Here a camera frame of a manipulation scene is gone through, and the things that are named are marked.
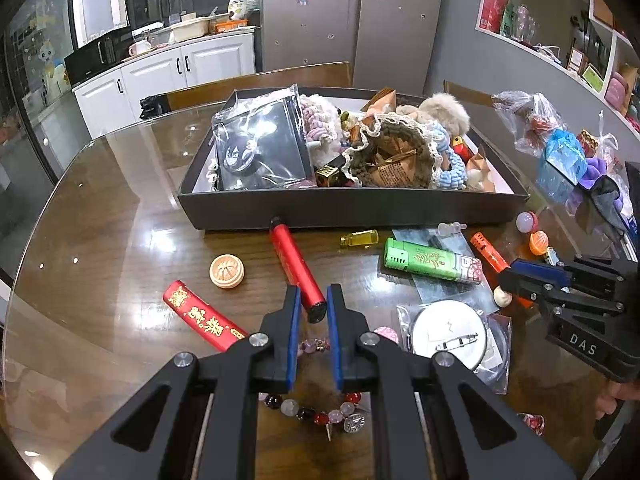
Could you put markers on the beige fluffy plush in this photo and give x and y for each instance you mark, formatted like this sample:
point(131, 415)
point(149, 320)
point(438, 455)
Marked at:
point(445, 110)

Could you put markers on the pink round charm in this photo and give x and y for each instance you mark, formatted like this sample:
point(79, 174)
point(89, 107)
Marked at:
point(386, 334)

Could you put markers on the person's right hand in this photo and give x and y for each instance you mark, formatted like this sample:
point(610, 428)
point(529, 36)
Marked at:
point(607, 400)

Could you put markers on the black badge packet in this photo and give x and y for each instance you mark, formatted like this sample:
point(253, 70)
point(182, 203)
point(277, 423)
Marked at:
point(255, 145)

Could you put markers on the black microwave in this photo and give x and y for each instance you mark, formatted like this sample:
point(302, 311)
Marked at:
point(95, 55)

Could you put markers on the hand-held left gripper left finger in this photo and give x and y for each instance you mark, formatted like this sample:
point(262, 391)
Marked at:
point(295, 340)

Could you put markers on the white basin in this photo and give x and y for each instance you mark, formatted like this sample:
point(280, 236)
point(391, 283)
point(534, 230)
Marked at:
point(192, 27)

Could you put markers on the wooden chair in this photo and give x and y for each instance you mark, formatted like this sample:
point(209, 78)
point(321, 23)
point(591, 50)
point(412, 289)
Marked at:
point(465, 92)
point(250, 85)

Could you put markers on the small orange tangerine toy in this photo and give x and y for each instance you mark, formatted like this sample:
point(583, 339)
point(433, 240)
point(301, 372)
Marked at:
point(539, 242)

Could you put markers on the blue crochet toy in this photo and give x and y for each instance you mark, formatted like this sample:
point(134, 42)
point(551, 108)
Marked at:
point(450, 160)

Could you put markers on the white kitchen cabinet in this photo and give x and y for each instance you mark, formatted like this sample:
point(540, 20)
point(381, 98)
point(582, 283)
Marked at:
point(150, 75)

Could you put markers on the small white round charm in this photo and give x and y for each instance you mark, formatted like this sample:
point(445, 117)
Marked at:
point(502, 296)

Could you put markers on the silver refrigerator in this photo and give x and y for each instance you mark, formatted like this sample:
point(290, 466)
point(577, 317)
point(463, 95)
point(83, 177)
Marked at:
point(310, 35)

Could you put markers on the red box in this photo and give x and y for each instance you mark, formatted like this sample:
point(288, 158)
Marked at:
point(492, 7)

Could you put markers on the purple plush toy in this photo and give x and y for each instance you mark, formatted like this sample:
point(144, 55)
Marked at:
point(595, 170)

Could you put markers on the blue gift box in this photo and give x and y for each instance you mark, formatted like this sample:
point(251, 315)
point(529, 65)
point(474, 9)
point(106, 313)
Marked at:
point(562, 157)

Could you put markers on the pink case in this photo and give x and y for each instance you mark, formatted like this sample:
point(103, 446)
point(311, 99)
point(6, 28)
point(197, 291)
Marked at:
point(616, 90)

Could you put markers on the brown crochet basket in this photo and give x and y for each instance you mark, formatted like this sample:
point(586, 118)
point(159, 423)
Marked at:
point(382, 130)

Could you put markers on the brown printed paper pyramid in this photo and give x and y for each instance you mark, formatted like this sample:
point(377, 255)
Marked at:
point(397, 172)

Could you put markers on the clear plastic stopper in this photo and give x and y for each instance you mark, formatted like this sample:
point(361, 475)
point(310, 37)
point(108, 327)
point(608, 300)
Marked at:
point(448, 229)

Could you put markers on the pink crochet basket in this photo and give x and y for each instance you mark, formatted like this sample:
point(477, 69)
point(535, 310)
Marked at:
point(320, 120)

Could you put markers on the small yellow bottle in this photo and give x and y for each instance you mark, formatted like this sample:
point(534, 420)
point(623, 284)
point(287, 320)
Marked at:
point(360, 238)

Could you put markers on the dark grey cloth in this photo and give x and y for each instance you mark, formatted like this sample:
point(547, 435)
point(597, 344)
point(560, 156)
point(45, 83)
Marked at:
point(605, 192)

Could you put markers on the gold dice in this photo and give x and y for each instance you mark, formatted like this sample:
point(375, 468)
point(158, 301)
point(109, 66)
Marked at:
point(327, 175)

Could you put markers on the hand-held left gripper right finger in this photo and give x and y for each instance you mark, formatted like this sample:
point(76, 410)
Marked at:
point(334, 340)

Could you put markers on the red cylindrical tube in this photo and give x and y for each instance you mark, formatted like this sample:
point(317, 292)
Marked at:
point(292, 265)

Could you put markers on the round wooden token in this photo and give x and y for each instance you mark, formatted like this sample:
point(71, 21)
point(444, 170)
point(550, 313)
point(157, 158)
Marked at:
point(226, 271)

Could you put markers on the black cardboard box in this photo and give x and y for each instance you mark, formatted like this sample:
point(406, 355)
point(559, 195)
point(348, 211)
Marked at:
point(350, 207)

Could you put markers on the red wrapped candy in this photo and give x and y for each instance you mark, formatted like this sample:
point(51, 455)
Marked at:
point(531, 423)

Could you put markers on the orange lighter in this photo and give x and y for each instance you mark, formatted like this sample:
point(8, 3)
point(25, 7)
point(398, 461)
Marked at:
point(487, 250)

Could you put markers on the green lighter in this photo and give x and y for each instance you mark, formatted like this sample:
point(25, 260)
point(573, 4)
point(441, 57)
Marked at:
point(425, 259)

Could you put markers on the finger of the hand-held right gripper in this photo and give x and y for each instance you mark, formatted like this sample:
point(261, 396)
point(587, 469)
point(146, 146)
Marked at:
point(525, 287)
point(535, 267)

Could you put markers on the black bag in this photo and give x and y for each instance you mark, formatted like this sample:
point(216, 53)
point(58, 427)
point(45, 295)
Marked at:
point(149, 106)

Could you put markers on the clear bag of toy fruit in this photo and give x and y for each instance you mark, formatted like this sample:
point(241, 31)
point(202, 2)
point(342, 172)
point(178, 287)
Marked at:
point(520, 110)

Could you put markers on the green box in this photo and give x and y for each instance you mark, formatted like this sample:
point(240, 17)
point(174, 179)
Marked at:
point(592, 77)

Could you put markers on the orange food package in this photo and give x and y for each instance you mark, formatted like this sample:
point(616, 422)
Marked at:
point(230, 25)

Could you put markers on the white cup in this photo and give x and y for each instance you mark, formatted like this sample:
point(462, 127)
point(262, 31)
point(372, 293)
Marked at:
point(139, 49)

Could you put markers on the pink white ball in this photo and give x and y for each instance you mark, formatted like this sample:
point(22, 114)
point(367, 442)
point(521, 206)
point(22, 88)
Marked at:
point(526, 221)

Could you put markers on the round white badge packet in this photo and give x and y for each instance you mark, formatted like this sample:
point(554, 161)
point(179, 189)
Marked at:
point(447, 332)

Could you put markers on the red gold-printed packet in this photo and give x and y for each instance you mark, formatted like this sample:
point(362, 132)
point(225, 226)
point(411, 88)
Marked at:
point(200, 316)

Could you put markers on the glass door with stickers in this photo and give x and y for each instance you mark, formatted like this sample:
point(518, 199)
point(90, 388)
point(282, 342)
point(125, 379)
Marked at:
point(35, 60)

